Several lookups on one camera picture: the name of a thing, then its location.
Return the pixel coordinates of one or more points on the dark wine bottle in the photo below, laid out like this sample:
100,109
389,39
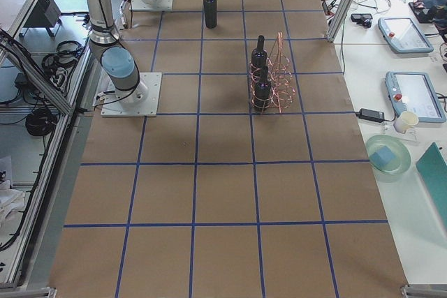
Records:
210,12

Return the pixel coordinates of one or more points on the dark bottle in basket corner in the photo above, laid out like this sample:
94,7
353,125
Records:
259,55

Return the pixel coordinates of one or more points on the dark bottle in basket middle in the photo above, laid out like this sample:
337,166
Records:
262,89

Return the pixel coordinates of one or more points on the black box on floor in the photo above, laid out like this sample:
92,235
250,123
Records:
45,14

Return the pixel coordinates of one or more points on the upper teach pendant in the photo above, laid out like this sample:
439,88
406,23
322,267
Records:
404,36

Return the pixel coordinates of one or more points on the teach pendant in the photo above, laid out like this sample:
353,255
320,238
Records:
404,36
414,92

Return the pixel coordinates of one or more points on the black power adapter on desk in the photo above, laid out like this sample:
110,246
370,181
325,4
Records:
370,115

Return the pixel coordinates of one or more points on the lower teach pendant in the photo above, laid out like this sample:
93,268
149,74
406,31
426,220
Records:
414,92

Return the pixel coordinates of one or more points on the white paper cup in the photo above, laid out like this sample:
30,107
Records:
405,121

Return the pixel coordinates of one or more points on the blue foam block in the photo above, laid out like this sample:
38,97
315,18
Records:
383,158

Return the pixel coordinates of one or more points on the green glass plate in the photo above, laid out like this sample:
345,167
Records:
403,156

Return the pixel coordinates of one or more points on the teal board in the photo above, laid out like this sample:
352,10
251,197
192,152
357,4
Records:
432,168

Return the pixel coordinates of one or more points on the copper wire wine basket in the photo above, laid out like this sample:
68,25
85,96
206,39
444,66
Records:
282,92

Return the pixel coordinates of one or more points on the left aluminium frame rail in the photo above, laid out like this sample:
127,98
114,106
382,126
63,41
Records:
21,58

